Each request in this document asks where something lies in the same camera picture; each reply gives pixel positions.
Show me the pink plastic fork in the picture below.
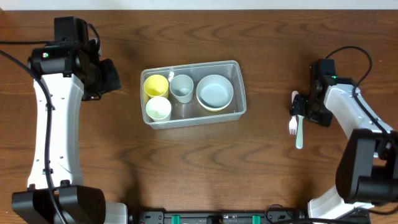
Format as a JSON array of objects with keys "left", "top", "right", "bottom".
[{"left": 289, "top": 91, "right": 298, "bottom": 135}]

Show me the green plastic spoon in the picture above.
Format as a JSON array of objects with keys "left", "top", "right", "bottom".
[{"left": 296, "top": 115, "right": 303, "bottom": 149}]

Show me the yellow plastic cup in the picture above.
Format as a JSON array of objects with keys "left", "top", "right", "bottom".
[{"left": 144, "top": 75, "right": 169, "bottom": 98}]

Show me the white plastic cup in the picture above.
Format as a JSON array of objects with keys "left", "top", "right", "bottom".
[{"left": 146, "top": 96, "right": 172, "bottom": 122}]

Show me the grey plastic cup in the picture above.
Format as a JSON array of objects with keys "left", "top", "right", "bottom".
[{"left": 170, "top": 74, "right": 194, "bottom": 103}]

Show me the grey plastic bowl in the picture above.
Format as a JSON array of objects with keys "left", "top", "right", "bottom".
[{"left": 196, "top": 75, "right": 234, "bottom": 99}]

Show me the yellow plastic bowl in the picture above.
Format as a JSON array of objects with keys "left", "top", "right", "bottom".
[{"left": 203, "top": 106, "right": 226, "bottom": 112}]

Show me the white plastic bowl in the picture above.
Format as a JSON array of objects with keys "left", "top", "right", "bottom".
[{"left": 197, "top": 95, "right": 232, "bottom": 108}]

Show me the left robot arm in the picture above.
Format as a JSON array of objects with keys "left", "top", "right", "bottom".
[{"left": 12, "top": 40, "right": 129, "bottom": 223}]

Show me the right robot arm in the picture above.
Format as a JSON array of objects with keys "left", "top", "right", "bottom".
[{"left": 290, "top": 75, "right": 397, "bottom": 220}]

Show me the clear plastic container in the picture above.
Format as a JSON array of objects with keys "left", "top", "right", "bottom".
[{"left": 141, "top": 60, "right": 247, "bottom": 129}]

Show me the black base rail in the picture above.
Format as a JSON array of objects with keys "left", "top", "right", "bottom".
[{"left": 136, "top": 203, "right": 371, "bottom": 224}]

